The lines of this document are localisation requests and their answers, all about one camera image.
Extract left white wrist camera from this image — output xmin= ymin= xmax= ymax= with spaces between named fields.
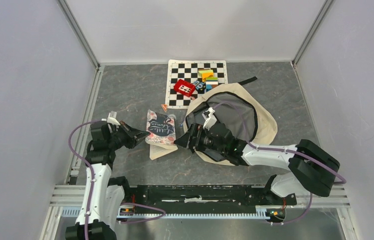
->
xmin=106 ymin=111 xmax=120 ymax=126

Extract green orange toy block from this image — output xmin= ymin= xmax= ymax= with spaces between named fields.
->
xmin=198 ymin=69 xmax=214 ymax=82

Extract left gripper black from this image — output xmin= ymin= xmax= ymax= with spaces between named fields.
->
xmin=107 ymin=121 xmax=150 ymax=151

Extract stacked colourful toy blocks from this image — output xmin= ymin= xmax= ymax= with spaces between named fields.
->
xmin=205 ymin=77 xmax=219 ymax=91

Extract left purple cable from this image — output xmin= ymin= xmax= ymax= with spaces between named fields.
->
xmin=68 ymin=119 xmax=167 ymax=240

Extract small orange triangle piece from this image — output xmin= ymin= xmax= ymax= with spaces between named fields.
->
xmin=161 ymin=104 xmax=168 ymax=112

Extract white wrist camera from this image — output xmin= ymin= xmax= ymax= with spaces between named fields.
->
xmin=106 ymin=111 xmax=120 ymax=126
xmin=202 ymin=107 xmax=217 ymax=130

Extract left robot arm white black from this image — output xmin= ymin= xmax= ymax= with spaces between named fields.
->
xmin=65 ymin=119 xmax=149 ymax=240

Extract floral pattern book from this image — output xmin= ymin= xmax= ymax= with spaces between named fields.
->
xmin=145 ymin=109 xmax=178 ymax=160

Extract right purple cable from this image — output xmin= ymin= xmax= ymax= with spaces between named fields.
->
xmin=211 ymin=100 xmax=347 ymax=226

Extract blue black toy robot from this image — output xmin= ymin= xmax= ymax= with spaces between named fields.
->
xmin=193 ymin=80 xmax=206 ymax=94

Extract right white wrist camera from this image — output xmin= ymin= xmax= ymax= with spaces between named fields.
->
xmin=202 ymin=107 xmax=217 ymax=130

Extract black white chessboard mat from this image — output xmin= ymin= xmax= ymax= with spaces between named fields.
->
xmin=165 ymin=59 xmax=228 ymax=109

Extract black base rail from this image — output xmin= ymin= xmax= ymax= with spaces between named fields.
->
xmin=117 ymin=185 xmax=297 ymax=221

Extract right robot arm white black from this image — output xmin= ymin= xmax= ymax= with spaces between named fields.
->
xmin=174 ymin=123 xmax=345 ymax=204

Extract black hardcover book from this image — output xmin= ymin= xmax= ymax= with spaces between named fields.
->
xmin=192 ymin=110 xmax=209 ymax=126

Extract aluminium frame post left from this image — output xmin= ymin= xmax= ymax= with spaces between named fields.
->
xmin=57 ymin=0 xmax=101 ymax=69

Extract red toy brick frame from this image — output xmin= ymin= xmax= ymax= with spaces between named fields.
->
xmin=173 ymin=79 xmax=196 ymax=97

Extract aluminium frame post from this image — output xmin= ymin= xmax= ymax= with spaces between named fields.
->
xmin=291 ymin=0 xmax=335 ymax=70
xmin=57 ymin=0 xmax=101 ymax=69

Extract aluminium frame post right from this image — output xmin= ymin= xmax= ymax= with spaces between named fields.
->
xmin=291 ymin=0 xmax=335 ymax=70

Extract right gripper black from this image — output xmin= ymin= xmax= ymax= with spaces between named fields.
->
xmin=173 ymin=122 xmax=226 ymax=155

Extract cream canvas backpack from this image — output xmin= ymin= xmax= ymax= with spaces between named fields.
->
xmin=183 ymin=82 xmax=278 ymax=166

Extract purple cable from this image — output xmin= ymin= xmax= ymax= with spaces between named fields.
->
xmin=211 ymin=100 xmax=347 ymax=226
xmin=68 ymin=119 xmax=167 ymax=240

